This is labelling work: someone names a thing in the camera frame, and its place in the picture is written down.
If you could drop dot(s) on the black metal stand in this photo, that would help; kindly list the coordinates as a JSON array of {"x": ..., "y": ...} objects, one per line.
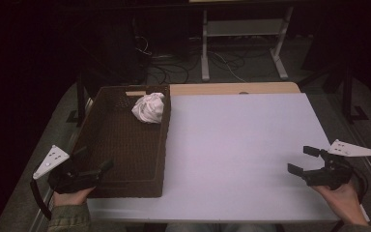
[
  {"x": 80, "y": 96},
  {"x": 348, "y": 93}
]

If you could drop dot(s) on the white metal stand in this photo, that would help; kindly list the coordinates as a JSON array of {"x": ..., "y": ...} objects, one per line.
[{"x": 244, "y": 27}]

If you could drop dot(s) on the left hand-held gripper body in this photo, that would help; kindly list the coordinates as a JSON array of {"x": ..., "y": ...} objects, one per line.
[{"x": 72, "y": 180}]

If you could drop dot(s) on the wooden table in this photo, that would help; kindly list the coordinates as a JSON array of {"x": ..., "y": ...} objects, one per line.
[{"x": 225, "y": 88}]

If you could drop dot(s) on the white table mat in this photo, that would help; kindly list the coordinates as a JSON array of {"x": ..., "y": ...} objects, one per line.
[{"x": 238, "y": 145}]

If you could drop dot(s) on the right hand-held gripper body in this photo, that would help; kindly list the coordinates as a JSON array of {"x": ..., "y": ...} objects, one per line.
[{"x": 335, "y": 174}]

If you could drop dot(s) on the brown woven basket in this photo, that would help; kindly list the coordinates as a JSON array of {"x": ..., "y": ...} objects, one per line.
[{"x": 128, "y": 151}]

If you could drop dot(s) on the person's right hand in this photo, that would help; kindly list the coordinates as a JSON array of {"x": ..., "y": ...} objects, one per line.
[{"x": 346, "y": 201}]

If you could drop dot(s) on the white cloth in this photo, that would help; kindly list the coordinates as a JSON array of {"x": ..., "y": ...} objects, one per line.
[{"x": 148, "y": 108}]

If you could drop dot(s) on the person's left hand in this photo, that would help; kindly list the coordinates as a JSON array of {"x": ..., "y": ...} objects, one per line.
[{"x": 69, "y": 198}]

